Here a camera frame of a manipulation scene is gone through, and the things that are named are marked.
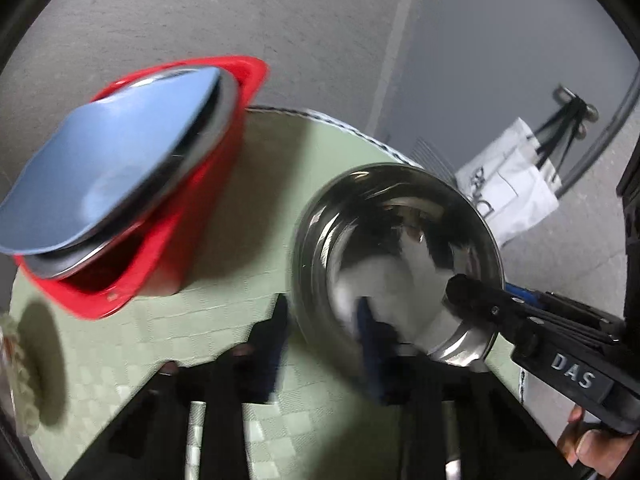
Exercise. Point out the grey door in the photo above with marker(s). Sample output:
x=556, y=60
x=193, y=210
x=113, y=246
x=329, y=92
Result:
x=466, y=69

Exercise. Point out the white tote bag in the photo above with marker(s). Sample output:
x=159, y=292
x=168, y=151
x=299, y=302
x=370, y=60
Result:
x=507, y=187

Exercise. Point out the metal door handle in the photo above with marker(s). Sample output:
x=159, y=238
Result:
x=576, y=113

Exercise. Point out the red plastic basin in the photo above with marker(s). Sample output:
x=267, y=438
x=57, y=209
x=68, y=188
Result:
x=155, y=256

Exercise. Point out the steel plate under blue plate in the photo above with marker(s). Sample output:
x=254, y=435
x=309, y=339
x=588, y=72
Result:
x=208, y=129

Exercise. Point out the right hand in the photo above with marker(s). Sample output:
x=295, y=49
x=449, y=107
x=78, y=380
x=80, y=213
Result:
x=594, y=448

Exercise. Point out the stainless steel bowl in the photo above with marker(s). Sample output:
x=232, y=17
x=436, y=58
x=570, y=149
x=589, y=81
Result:
x=394, y=234

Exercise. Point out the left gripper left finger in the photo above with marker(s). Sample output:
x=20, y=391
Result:
x=246, y=374

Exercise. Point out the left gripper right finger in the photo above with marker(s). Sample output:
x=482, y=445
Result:
x=435, y=402

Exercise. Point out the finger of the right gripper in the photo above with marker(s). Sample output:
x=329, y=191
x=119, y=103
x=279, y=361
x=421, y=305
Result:
x=484, y=303
x=567, y=308

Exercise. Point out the green white lace tablecloth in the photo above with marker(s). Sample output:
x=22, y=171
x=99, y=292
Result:
x=316, y=426

